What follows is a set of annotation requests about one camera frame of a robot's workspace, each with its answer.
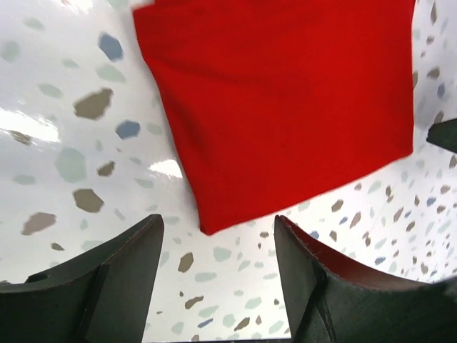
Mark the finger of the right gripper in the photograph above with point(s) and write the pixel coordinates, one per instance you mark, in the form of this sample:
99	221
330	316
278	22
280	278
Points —
444	135

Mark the red t shirt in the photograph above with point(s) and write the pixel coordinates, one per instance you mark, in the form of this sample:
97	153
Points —
271	103

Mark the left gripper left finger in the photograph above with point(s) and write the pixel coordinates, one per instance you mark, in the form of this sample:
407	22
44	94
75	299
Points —
102	295

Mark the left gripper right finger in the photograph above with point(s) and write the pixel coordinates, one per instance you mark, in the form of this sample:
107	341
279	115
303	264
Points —
330	297

